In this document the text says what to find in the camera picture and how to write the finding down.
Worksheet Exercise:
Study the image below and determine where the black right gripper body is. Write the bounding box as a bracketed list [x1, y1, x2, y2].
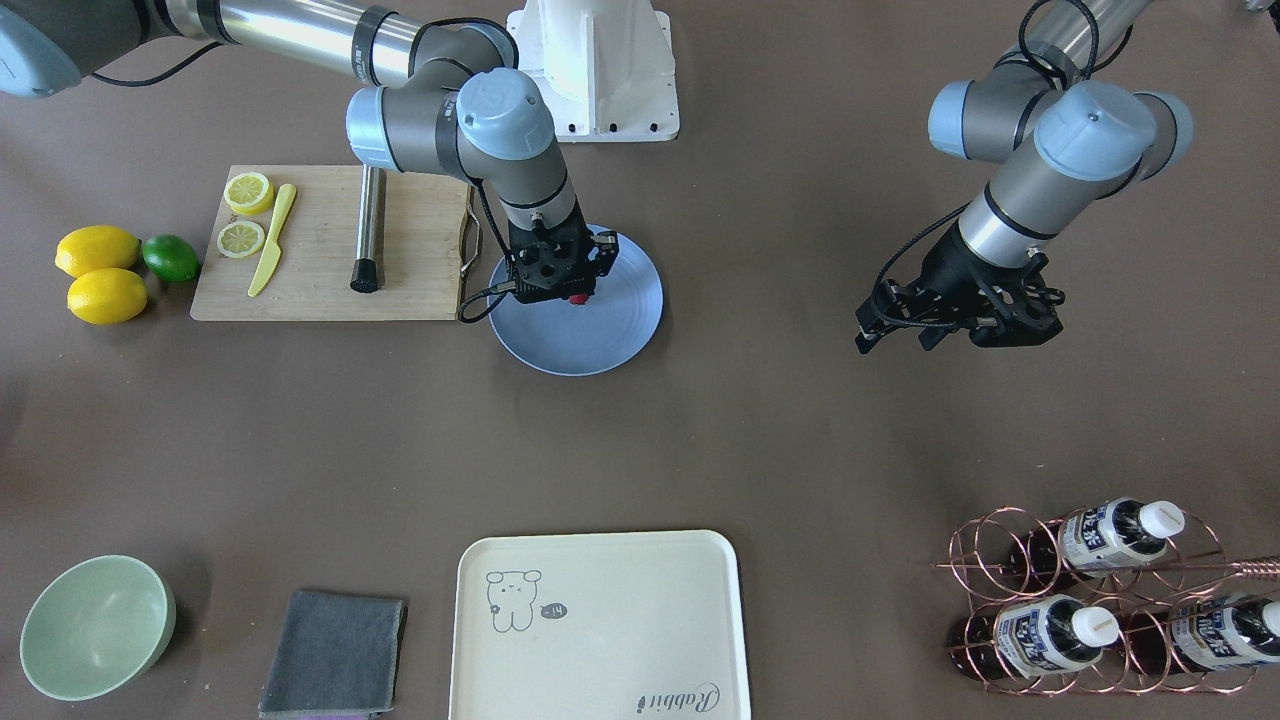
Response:
[507, 205, 593, 272]

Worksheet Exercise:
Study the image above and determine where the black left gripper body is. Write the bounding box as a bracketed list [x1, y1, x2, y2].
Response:
[905, 224, 1028, 322]

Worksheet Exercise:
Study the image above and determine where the blue round plate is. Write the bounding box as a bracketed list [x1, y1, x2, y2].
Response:
[488, 234, 664, 377]

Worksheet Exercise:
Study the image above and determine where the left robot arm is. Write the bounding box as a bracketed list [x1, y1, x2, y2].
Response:
[856, 1, 1194, 354]

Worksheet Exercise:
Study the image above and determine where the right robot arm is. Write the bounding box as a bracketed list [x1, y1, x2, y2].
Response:
[1, 1, 618, 302]

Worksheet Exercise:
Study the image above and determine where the wooden cutting board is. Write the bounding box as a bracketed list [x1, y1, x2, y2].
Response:
[189, 165, 474, 322]

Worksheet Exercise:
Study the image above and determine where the steel muddler black tip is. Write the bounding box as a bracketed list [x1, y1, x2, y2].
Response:
[349, 167, 387, 293]

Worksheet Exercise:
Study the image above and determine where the dark tea bottle middle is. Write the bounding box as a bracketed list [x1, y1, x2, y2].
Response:
[1004, 497, 1187, 593]

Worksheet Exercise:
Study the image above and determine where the dark tea bottle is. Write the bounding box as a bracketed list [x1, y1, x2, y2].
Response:
[1123, 593, 1279, 676]
[1004, 497, 1187, 593]
[946, 594, 1121, 682]

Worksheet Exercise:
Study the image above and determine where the yellow plastic knife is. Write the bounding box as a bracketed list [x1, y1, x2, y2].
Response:
[247, 183, 298, 297]

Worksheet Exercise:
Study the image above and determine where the lemon slice upper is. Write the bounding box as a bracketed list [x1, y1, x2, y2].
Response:
[221, 170, 275, 217]

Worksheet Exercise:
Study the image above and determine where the lemon slice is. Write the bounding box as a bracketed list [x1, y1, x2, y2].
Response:
[221, 170, 275, 217]
[215, 219, 268, 259]

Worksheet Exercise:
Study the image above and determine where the lemon slice lower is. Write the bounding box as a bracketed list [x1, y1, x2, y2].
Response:
[215, 219, 268, 259]

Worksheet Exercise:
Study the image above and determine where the dark tea bottle front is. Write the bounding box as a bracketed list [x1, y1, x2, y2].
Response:
[946, 594, 1121, 682]

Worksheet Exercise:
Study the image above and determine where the cream rabbit tray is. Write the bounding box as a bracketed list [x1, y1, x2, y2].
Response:
[449, 529, 753, 719]

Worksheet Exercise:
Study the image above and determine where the green lime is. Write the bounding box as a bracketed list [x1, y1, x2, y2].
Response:
[140, 234, 202, 282]

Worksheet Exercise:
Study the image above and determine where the dark tea bottle back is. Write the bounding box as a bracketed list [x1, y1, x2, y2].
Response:
[1123, 593, 1279, 676]

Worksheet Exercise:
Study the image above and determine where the yellow lemon far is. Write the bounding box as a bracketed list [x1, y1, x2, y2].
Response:
[67, 268, 148, 325]

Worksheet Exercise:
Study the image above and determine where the yellow lemon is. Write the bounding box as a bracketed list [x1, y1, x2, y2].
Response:
[67, 268, 148, 325]
[54, 225, 140, 278]

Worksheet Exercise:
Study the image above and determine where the grey folded cloth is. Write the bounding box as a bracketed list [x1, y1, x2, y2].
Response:
[259, 589, 404, 719]

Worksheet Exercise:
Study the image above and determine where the yellow lemon near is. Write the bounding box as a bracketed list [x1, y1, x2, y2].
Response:
[54, 225, 140, 278]

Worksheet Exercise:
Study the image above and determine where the green bowl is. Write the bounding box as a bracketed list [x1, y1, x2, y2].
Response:
[19, 555, 177, 702]

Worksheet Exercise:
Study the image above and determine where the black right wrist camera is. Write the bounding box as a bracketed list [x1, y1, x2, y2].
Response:
[509, 266, 596, 304]

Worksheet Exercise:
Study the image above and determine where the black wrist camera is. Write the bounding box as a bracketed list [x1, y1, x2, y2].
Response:
[509, 266, 596, 304]
[969, 250, 1066, 348]

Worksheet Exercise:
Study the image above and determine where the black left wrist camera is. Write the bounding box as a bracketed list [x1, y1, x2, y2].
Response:
[969, 250, 1066, 348]

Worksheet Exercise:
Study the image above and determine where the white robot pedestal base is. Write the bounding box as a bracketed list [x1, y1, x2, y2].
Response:
[506, 1, 681, 143]

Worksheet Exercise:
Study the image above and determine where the copper wire bottle rack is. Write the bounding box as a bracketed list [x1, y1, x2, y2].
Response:
[937, 506, 1277, 697]

